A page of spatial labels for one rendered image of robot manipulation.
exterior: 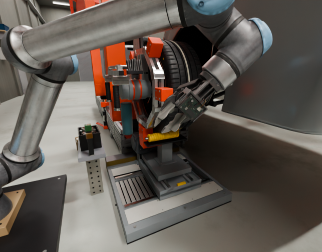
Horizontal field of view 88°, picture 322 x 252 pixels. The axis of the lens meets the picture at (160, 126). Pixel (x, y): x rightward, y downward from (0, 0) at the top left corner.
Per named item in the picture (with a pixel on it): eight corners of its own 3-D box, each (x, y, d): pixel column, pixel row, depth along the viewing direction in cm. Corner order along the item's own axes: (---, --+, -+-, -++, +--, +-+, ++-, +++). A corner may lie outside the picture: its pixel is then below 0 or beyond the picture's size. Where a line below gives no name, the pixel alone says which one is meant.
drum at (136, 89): (152, 99, 120) (152, 79, 116) (122, 102, 112) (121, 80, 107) (145, 97, 132) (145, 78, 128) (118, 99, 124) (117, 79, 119)
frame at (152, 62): (164, 135, 109) (165, 43, 92) (154, 136, 106) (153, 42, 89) (138, 116, 156) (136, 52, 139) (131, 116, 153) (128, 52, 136)
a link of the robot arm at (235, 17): (211, -32, 36) (251, 8, 36) (212, -8, 47) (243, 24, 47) (181, 7, 40) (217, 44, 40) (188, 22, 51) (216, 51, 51)
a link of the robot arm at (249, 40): (242, 25, 48) (267, 50, 48) (209, 58, 50) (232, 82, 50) (255, 6, 39) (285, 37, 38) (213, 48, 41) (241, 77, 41)
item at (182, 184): (201, 188, 134) (202, 177, 131) (159, 201, 120) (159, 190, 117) (171, 159, 178) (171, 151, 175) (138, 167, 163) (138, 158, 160)
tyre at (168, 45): (182, 20, 118) (155, 82, 174) (150, 16, 109) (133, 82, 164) (220, 97, 94) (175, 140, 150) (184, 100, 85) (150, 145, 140)
